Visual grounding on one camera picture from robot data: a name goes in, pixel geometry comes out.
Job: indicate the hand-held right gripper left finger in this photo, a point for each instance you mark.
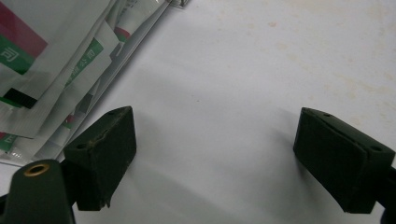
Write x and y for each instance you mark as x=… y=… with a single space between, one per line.
x=99 y=155

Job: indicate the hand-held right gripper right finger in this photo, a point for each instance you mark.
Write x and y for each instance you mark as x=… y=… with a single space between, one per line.
x=333 y=161

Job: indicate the white packet red green label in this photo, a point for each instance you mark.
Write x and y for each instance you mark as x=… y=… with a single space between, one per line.
x=93 y=67
x=137 y=15
x=59 y=34

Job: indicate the pile of white sachet packets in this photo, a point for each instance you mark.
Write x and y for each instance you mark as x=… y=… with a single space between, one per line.
x=134 y=49

